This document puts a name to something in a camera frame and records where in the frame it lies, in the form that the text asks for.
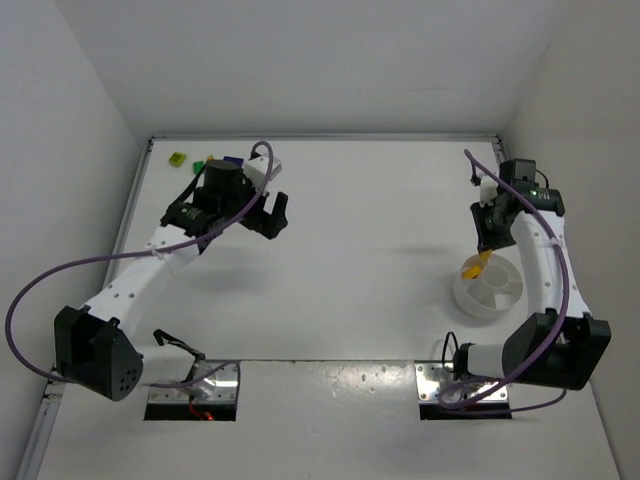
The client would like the yellow long lego brick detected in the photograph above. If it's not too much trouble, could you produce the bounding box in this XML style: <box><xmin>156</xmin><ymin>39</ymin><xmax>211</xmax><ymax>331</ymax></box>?
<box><xmin>461</xmin><ymin>265</ymin><xmax>483</xmax><ymax>279</ymax></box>

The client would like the lime green lego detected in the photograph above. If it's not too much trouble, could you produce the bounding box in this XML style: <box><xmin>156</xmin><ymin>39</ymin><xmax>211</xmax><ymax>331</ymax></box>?
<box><xmin>168</xmin><ymin>152</ymin><xmax>186</xmax><ymax>168</ymax></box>

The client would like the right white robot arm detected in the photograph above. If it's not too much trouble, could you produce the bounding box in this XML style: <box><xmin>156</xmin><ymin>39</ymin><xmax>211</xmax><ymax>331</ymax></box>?
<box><xmin>453</xmin><ymin>159</ymin><xmax>611</xmax><ymax>391</ymax></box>

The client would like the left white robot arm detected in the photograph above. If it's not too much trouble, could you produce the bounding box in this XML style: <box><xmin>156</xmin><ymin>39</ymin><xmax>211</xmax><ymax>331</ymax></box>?
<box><xmin>54</xmin><ymin>154</ymin><xmax>288</xmax><ymax>401</ymax></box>

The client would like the white round divided container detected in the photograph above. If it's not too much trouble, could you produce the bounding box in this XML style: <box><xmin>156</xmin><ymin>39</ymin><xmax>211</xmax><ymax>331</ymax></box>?
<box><xmin>452</xmin><ymin>254</ymin><xmax>524</xmax><ymax>321</ymax></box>

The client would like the blue flat lego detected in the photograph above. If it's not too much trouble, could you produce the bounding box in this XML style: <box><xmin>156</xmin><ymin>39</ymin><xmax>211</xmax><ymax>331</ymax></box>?
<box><xmin>223</xmin><ymin>156</ymin><xmax>244</xmax><ymax>167</ymax></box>

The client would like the green square lego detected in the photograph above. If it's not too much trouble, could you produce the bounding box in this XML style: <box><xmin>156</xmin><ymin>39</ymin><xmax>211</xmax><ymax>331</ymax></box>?
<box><xmin>192</xmin><ymin>161</ymin><xmax>205</xmax><ymax>175</ymax></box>

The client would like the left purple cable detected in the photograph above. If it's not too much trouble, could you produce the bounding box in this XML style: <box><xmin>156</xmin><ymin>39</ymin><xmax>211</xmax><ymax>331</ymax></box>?
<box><xmin>4</xmin><ymin>141</ymin><xmax>274</xmax><ymax>389</ymax></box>

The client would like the purple cable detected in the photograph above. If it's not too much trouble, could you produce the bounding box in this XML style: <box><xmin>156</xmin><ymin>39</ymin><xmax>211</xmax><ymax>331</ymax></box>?
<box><xmin>4</xmin><ymin>141</ymin><xmax>274</xmax><ymax>389</ymax></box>
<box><xmin>437</xmin><ymin>148</ymin><xmax>571</xmax><ymax>412</ymax></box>

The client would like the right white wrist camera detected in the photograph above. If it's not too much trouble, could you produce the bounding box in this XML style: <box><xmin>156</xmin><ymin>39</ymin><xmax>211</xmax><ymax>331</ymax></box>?
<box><xmin>479</xmin><ymin>176</ymin><xmax>498</xmax><ymax>208</ymax></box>

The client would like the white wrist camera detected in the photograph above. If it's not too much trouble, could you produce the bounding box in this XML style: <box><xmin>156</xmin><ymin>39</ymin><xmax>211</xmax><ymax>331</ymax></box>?
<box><xmin>479</xmin><ymin>176</ymin><xmax>498</xmax><ymax>208</ymax></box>
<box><xmin>243</xmin><ymin>156</ymin><xmax>282</xmax><ymax>186</ymax></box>

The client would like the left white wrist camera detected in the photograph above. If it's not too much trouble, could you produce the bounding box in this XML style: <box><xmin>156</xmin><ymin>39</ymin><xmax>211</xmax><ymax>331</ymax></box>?
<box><xmin>243</xmin><ymin>156</ymin><xmax>282</xmax><ymax>186</ymax></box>

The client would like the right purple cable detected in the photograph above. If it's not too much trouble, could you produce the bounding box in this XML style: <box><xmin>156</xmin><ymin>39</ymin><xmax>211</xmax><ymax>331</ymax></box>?
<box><xmin>437</xmin><ymin>148</ymin><xmax>571</xmax><ymax>412</ymax></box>

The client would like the black thin cable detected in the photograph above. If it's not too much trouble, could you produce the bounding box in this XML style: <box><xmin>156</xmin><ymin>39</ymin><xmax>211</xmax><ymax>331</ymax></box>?
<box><xmin>442</xmin><ymin>332</ymin><xmax>464</xmax><ymax>384</ymax></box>

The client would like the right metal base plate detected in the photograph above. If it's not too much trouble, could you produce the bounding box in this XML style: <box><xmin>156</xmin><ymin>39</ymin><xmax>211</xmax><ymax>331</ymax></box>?
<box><xmin>414</xmin><ymin>361</ymin><xmax>509</xmax><ymax>407</ymax></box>

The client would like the metal base plate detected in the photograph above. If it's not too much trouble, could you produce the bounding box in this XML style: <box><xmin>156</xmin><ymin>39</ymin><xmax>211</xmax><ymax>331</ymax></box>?
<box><xmin>414</xmin><ymin>361</ymin><xmax>509</xmax><ymax>407</ymax></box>
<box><xmin>147</xmin><ymin>360</ymin><xmax>241</xmax><ymax>407</ymax></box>

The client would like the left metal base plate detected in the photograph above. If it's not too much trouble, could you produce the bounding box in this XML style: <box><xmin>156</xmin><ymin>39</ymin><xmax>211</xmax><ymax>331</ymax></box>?
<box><xmin>147</xmin><ymin>360</ymin><xmax>241</xmax><ymax>407</ymax></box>

